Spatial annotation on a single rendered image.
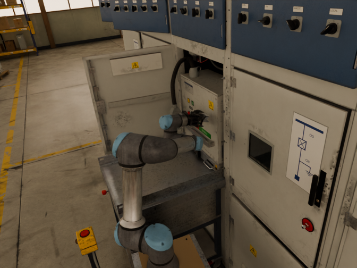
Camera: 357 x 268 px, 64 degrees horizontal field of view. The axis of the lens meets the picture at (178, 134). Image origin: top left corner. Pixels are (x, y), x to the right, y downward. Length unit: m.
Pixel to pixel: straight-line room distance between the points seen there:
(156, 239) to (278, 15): 0.99
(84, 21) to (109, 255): 10.90
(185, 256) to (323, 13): 1.16
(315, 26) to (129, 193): 0.92
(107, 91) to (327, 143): 1.48
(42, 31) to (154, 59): 10.70
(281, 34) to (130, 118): 1.36
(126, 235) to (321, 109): 0.93
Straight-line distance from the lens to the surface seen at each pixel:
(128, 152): 1.17
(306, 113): 1.12
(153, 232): 1.31
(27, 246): 3.04
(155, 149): 1.13
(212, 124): 1.75
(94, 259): 1.69
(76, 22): 12.65
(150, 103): 2.16
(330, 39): 1.01
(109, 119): 2.16
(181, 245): 1.55
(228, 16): 1.45
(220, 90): 1.69
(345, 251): 1.26
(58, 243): 2.92
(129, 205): 1.28
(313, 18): 1.05
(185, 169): 1.94
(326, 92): 1.07
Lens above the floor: 1.97
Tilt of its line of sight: 28 degrees down
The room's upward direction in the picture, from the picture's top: 5 degrees counter-clockwise
